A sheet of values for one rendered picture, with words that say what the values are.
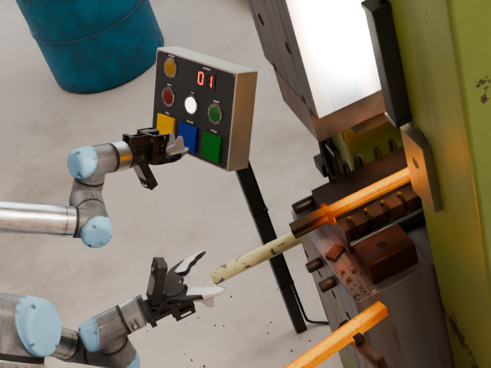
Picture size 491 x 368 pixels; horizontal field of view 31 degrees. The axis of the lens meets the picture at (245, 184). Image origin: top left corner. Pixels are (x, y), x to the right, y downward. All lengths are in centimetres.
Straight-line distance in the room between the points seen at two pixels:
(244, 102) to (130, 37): 246
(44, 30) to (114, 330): 291
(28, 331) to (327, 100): 75
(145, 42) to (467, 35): 359
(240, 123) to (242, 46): 244
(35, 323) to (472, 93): 94
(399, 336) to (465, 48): 96
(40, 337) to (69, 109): 316
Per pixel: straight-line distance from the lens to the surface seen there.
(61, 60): 487
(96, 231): 209
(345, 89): 181
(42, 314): 182
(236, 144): 241
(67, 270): 388
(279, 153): 399
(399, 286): 207
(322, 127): 189
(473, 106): 149
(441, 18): 141
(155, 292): 207
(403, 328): 218
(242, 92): 237
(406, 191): 215
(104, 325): 209
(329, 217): 211
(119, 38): 477
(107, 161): 217
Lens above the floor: 244
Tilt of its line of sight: 39 degrees down
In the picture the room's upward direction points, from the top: 20 degrees counter-clockwise
